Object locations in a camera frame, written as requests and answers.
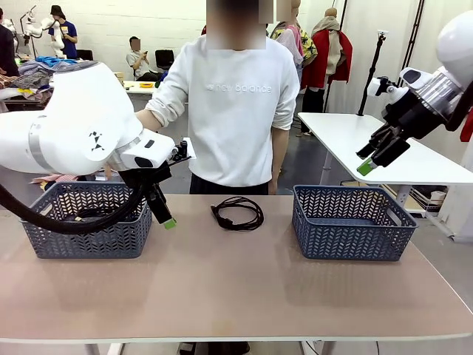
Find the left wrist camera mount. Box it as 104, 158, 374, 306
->
168, 137, 197, 163

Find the mannequin with floral shirt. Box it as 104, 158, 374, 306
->
268, 0, 319, 97

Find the pile of colourful clothes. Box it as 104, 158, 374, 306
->
0, 55, 81, 108

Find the white board panel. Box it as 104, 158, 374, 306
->
438, 184, 473, 240

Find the blue-grey perforated plastic basket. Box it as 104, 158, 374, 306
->
291, 184, 420, 263
18, 180, 154, 260

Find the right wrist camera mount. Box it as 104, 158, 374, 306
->
371, 75, 402, 101

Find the white humanoid robot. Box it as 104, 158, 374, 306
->
20, 5, 67, 58

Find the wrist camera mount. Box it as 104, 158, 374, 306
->
371, 75, 402, 101
168, 137, 197, 163

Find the black tripod stand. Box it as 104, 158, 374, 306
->
357, 31, 388, 118

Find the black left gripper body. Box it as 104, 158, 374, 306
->
120, 162, 173, 203

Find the mannequin with red cloak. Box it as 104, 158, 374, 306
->
301, 7, 354, 136

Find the person's left forearm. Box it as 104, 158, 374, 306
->
270, 125, 290, 182

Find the seated person with phone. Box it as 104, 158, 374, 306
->
126, 35, 163, 81

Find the white table leg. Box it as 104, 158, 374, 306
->
83, 342, 123, 355
301, 339, 330, 355

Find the low rack with boxes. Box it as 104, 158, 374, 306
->
409, 184, 450, 219

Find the pink checkered cloth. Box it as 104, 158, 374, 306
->
29, 172, 123, 186

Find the person in dark jacket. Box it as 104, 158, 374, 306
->
0, 7, 19, 77

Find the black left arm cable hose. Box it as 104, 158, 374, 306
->
0, 177, 149, 236

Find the person's right forearm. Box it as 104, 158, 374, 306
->
135, 108, 167, 131

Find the person with black hat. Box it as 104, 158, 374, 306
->
49, 4, 79, 60

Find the person in white sweatshirt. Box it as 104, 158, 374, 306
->
144, 0, 301, 196

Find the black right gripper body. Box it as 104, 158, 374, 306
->
382, 90, 444, 141

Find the white table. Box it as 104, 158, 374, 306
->
297, 112, 473, 219

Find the white desk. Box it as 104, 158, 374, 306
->
121, 80, 160, 95

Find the black braided USB cable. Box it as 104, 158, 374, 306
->
209, 196, 265, 232

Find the black light stand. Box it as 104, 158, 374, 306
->
404, 0, 426, 71

